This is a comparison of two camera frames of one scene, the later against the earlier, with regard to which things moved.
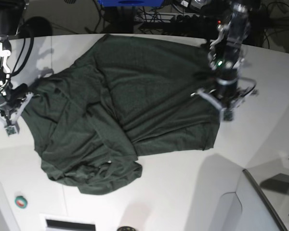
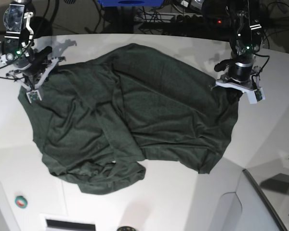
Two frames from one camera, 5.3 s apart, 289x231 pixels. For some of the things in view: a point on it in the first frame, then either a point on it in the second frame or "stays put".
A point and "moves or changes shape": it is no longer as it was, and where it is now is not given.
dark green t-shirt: x=123 y=96 moves or changes shape
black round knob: x=126 y=228 stays put
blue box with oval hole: x=130 y=3 stays put
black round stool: x=36 y=26 stays put
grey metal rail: x=274 y=211 stays put
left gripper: x=12 y=103 to x=33 y=68
